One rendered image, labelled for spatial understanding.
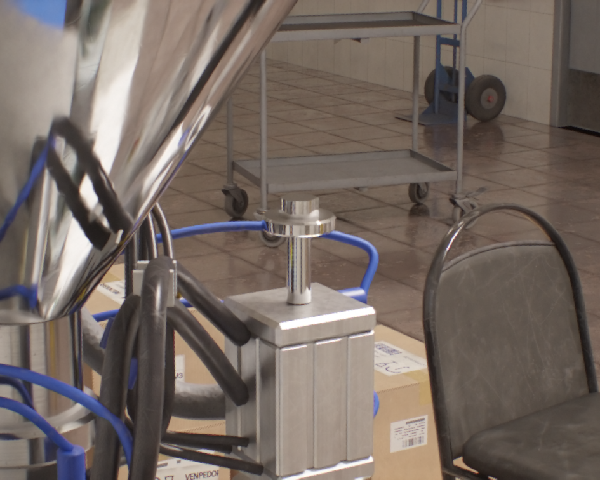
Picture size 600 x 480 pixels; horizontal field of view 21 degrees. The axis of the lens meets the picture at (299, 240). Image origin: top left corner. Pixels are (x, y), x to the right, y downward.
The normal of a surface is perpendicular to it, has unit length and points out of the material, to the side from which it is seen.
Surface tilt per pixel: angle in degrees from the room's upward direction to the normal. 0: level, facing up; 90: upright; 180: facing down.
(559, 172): 0
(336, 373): 90
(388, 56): 90
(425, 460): 90
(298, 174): 0
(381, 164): 0
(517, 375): 77
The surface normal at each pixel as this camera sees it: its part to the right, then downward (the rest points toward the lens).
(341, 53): -0.86, 0.12
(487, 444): -0.12, -0.94
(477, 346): 0.69, -0.05
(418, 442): 0.53, 0.21
